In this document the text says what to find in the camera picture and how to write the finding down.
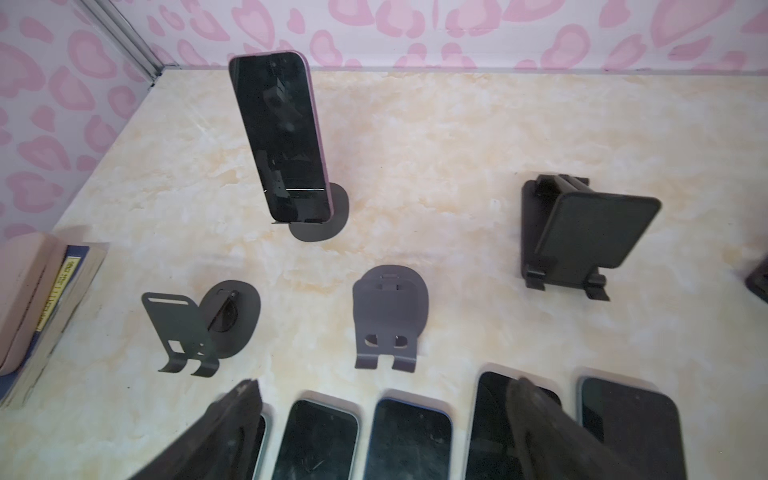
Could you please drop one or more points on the left corner aluminium profile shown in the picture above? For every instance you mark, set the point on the left corner aluminium profile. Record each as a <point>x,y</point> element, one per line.
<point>112,22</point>

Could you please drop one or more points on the black folding stand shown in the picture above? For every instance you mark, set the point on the black folding stand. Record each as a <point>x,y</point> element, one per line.
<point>757,280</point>
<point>569,232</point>

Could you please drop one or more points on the pink and blue cards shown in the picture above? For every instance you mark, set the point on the pink and blue cards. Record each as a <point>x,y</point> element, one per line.
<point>43,281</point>

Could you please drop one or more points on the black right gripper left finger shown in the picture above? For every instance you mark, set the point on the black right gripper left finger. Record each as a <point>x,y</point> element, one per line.
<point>217,446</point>

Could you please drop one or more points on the round stand of left phone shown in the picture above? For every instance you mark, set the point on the round stand of left phone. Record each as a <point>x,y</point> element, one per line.
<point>218,327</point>

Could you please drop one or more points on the silver-edged black phone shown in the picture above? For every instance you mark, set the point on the silver-edged black phone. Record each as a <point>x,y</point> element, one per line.
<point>319,442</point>

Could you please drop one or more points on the round stand of back phone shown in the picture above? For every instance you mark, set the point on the round stand of back phone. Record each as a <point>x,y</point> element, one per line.
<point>317,232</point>

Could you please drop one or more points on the round stand of phone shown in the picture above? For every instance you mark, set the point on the round stand of phone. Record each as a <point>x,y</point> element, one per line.
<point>218,327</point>
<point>317,232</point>
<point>390,311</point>

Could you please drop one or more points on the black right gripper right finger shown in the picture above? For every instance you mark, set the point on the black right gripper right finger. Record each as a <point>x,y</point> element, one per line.
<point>550,445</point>

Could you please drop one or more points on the round stand of centre phone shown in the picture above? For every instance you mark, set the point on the round stand of centre phone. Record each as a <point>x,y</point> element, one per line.
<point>390,311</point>

